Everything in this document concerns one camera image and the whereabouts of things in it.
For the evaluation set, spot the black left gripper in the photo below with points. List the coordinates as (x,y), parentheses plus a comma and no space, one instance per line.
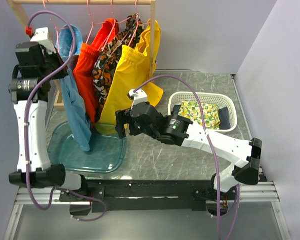
(55,56)

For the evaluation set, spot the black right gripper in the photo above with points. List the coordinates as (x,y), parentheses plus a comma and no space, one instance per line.
(123,117)

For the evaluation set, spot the light blue shorts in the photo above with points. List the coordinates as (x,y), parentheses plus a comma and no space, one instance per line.
(69,47)

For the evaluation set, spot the pink wire hanger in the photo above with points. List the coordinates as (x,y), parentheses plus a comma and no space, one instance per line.
(51,17)

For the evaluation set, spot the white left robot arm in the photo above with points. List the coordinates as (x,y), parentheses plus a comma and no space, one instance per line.
(29,94)

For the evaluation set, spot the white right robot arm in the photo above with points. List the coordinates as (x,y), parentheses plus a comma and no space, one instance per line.
(243,155)

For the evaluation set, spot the red-orange shorts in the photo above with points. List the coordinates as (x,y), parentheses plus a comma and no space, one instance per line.
(83,71)

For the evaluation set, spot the yellow shorts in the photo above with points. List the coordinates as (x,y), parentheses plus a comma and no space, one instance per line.
(132,70)

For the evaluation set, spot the black orange patterned shorts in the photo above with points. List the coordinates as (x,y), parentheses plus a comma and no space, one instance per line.
(105,66)

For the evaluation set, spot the pink hanger with red shorts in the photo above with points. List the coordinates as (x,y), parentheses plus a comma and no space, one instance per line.
(92,22)

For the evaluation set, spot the pink hanger with yellow shorts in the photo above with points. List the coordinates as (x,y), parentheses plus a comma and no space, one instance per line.
(137,24)

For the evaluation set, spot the pink hanger with patterned shorts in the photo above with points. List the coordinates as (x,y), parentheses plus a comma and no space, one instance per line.
(113,26)

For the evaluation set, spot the teal transparent plastic bin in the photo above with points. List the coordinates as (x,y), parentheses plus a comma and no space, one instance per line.
(106,153)

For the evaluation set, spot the white plastic laundry basket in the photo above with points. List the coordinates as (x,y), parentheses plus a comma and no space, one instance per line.
(211,98)

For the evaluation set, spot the lemon print cloth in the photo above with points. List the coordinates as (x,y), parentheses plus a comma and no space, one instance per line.
(191,110)

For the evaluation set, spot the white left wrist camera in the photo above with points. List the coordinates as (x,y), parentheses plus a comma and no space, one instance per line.
(43,37)

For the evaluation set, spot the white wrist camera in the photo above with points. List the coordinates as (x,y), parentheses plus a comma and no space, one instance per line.
(138,96)
(43,37)

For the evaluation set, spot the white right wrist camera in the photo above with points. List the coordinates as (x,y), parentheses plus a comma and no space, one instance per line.
(138,96)

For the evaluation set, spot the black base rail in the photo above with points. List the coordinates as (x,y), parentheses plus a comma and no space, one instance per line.
(132,195)

